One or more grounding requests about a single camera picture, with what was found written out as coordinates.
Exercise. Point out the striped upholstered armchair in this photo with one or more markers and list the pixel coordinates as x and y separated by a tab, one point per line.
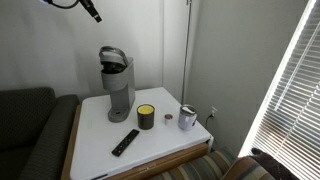
213	166

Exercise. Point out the thin metal pole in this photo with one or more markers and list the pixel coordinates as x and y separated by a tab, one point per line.
186	50

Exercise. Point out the dark brown cloth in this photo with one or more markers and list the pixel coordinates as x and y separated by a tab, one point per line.
271	165

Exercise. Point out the wooden side table frame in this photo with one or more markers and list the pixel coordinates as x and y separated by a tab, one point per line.
68	146

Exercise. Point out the yellow candle in dark jar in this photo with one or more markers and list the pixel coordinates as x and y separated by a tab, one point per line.
145	116

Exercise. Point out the grey Keurig coffee machine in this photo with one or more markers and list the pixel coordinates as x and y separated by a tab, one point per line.
121	93

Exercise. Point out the white wall outlet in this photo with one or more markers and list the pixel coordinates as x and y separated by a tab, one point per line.
214	111

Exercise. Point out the dark grey sofa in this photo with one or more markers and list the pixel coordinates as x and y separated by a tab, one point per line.
30	130

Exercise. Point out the black remote control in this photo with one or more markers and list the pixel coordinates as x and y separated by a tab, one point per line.
125	142

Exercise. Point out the white window blinds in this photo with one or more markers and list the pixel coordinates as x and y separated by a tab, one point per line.
293	110

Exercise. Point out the small black flat strip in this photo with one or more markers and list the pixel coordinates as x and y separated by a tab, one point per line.
98	176

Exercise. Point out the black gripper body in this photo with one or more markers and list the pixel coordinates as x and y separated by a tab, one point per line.
88	6

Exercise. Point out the small coffee pod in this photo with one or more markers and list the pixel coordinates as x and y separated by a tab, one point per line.
168	119

